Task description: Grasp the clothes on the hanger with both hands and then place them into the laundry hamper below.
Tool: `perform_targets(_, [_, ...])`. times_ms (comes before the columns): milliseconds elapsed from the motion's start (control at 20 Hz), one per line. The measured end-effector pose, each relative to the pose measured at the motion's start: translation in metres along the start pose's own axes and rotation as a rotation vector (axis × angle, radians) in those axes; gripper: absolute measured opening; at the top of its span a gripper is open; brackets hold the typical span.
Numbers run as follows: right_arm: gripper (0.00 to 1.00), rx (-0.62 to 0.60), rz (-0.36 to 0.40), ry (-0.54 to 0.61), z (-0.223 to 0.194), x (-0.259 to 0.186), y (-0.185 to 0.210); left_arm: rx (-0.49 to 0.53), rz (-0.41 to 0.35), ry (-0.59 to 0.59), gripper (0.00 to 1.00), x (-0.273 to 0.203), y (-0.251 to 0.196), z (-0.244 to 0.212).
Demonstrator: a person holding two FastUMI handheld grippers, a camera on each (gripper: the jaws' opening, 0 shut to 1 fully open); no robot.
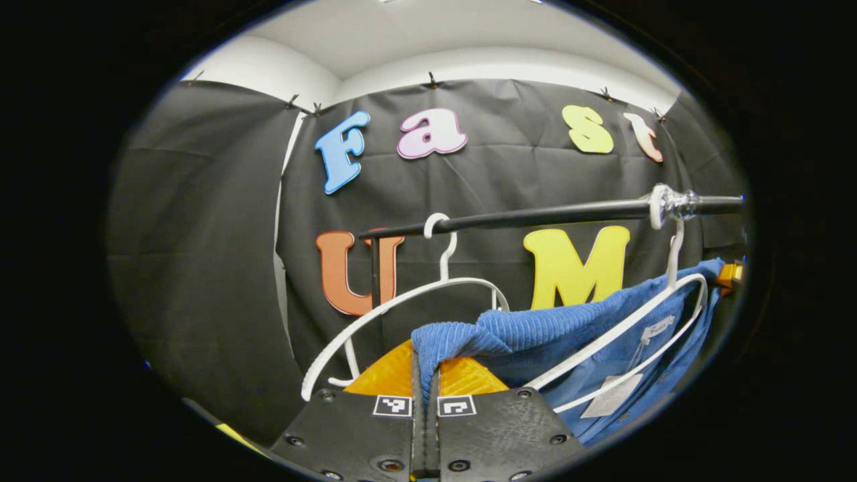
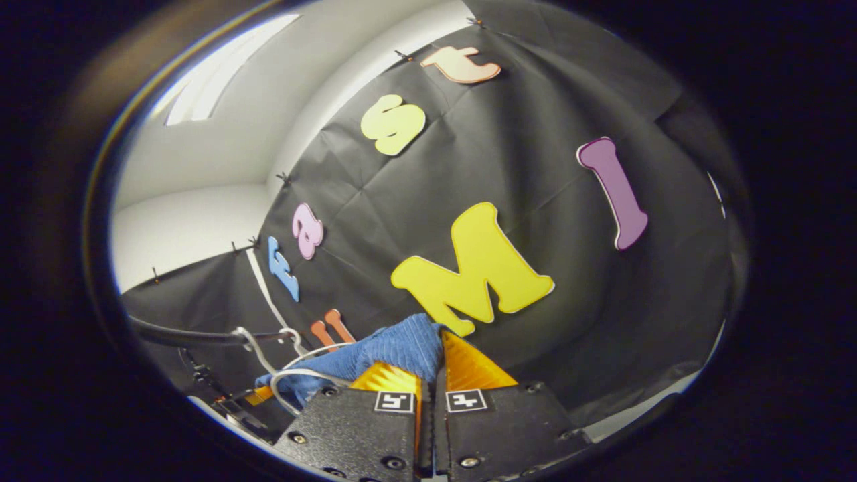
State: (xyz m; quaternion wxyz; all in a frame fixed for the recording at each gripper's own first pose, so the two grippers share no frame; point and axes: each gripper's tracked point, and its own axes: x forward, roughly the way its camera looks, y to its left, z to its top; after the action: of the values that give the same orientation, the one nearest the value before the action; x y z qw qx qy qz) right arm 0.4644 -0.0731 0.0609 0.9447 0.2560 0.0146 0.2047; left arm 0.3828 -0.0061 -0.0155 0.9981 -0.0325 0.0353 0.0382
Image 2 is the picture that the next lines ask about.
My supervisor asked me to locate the black clothes rack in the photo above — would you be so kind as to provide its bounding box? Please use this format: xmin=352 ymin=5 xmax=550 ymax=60
xmin=127 ymin=315 xmax=297 ymax=349

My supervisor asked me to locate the white clothes hanger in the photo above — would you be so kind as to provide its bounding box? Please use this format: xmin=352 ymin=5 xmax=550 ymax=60
xmin=270 ymin=341 xmax=354 ymax=417
xmin=231 ymin=326 xmax=303 ymax=374

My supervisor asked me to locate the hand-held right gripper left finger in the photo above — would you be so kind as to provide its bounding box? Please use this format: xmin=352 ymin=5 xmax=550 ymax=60
xmin=271 ymin=361 xmax=433 ymax=480

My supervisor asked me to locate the row of black backdrop clips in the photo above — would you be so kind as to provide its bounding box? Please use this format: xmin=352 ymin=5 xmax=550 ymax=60
xmin=151 ymin=17 xmax=486 ymax=283

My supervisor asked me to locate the blue jacket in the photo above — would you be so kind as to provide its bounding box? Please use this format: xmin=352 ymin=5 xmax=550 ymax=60
xmin=254 ymin=313 xmax=446 ymax=410

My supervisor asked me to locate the black backdrop cloth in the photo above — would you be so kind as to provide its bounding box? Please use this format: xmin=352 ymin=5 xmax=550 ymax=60
xmin=121 ymin=0 xmax=745 ymax=432

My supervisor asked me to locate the ceiling light panel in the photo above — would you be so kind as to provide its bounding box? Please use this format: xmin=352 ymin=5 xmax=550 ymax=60
xmin=163 ymin=13 xmax=302 ymax=127

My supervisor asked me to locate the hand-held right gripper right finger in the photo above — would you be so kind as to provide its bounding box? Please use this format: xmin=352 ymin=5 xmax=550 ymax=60
xmin=434 ymin=329 xmax=593 ymax=479

